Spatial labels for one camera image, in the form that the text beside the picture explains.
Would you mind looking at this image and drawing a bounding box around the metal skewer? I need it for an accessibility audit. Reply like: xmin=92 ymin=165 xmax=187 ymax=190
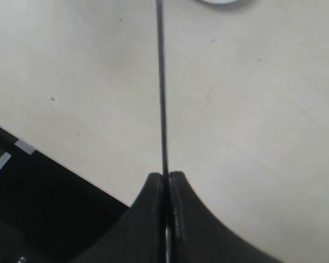
xmin=156 ymin=0 xmax=169 ymax=176

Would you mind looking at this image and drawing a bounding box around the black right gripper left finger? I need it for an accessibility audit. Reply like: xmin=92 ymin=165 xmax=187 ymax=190
xmin=74 ymin=173 xmax=166 ymax=263

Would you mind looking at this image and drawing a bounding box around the white rectangular plastic tray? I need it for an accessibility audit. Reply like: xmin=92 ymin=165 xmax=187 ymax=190
xmin=199 ymin=0 xmax=237 ymax=5

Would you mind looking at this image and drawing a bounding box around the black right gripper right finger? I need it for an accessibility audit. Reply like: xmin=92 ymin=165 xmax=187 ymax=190
xmin=168 ymin=171 xmax=279 ymax=263

